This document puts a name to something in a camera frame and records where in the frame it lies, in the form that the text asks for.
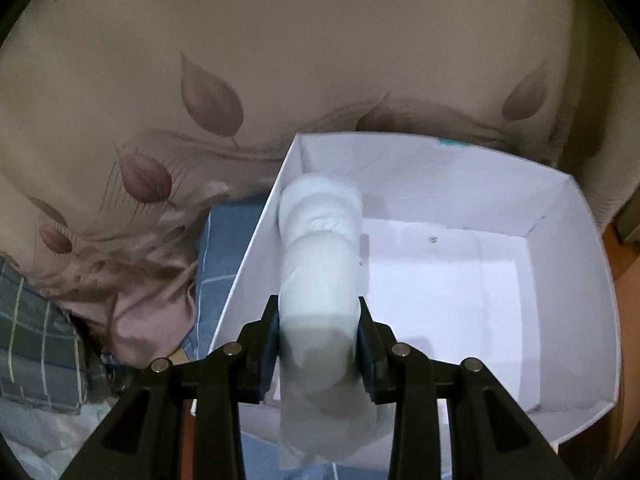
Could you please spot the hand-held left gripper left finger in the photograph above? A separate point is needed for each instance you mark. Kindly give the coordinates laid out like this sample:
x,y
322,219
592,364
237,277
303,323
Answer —
x,y
271,345

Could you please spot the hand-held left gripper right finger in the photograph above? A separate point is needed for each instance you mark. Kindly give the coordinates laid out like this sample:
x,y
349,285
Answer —
x,y
365,355

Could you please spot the fluffy white underwear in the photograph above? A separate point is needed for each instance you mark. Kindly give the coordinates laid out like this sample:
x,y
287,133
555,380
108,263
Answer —
x,y
320,280

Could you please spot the white cardboard box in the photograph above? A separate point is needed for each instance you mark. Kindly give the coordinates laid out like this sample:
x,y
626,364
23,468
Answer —
x,y
450,285

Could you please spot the blue checked cloth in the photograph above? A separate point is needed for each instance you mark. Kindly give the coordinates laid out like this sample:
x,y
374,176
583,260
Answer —
x,y
225,250

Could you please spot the grey plaid cloth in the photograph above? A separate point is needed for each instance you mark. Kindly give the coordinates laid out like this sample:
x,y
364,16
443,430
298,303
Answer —
x,y
40,335

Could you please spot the white plastic bag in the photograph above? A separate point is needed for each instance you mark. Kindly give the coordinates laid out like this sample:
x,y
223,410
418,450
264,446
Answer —
x,y
50,440

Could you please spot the beige leaf-print blanket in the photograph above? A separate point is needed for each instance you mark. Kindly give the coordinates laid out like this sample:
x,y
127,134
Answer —
x,y
300,35

